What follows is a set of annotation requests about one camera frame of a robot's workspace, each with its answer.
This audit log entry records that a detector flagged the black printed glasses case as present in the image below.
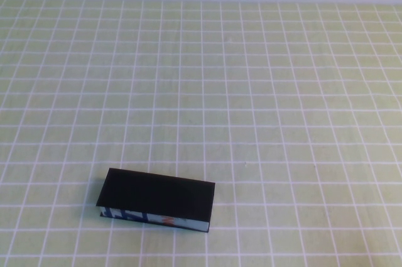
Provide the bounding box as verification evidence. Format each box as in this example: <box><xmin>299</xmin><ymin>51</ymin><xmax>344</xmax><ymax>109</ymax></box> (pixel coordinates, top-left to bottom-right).
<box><xmin>95</xmin><ymin>167</ymin><xmax>216</xmax><ymax>234</ymax></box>

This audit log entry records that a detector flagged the green white checked tablecloth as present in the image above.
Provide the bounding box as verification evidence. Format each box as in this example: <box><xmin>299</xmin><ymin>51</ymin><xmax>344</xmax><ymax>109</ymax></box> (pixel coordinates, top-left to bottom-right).
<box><xmin>0</xmin><ymin>0</ymin><xmax>402</xmax><ymax>267</ymax></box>

